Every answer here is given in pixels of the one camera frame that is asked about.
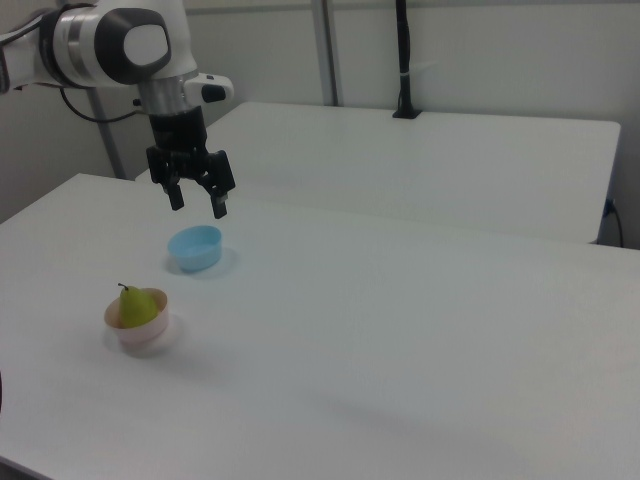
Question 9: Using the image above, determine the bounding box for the grey metal wall post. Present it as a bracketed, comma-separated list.
[310, 0, 346, 107]

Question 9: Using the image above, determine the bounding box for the pink plastic bowl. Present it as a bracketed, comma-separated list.
[103, 286, 170, 347]

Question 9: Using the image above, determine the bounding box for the black camera stand pole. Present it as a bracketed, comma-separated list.
[391, 0, 423, 121]

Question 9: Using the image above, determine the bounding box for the green pear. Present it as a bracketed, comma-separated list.
[117, 282, 161, 330]

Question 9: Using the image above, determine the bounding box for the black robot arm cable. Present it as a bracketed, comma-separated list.
[58, 87, 147, 123]

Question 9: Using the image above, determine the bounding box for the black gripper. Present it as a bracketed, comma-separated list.
[146, 108, 237, 220]

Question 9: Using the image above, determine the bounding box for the black cable at table edge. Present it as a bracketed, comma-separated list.
[603, 198, 626, 248]

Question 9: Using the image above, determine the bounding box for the light blue plastic bowl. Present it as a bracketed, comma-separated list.
[166, 224, 225, 274]

